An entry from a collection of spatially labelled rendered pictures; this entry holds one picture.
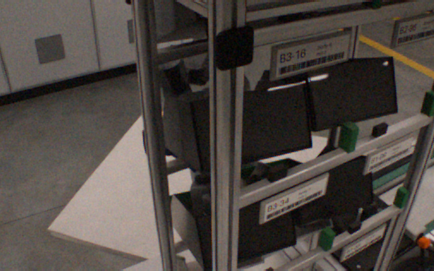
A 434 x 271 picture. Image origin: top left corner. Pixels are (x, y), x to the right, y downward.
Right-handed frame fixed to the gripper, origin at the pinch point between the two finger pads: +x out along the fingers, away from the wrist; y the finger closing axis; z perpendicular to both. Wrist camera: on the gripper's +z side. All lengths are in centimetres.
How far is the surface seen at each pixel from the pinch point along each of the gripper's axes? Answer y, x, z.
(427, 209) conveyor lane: 65, 11, -37
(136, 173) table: -8, -38, -55
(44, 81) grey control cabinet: -54, -249, -189
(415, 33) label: 15.2, 19.0, 37.3
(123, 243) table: -17, -11, -47
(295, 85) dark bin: 4.1, 16.0, 29.8
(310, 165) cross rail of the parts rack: 2.8, 23.8, 26.1
